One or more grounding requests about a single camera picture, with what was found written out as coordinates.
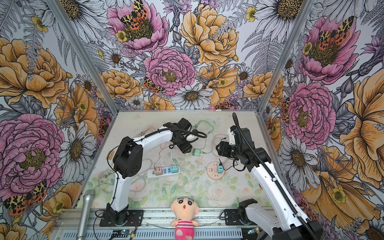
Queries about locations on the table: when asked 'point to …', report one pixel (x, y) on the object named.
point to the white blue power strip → (166, 171)
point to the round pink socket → (212, 171)
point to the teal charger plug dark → (220, 168)
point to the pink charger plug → (158, 171)
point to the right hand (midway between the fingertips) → (220, 153)
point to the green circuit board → (120, 233)
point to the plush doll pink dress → (185, 209)
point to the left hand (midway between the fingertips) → (184, 149)
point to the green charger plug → (196, 152)
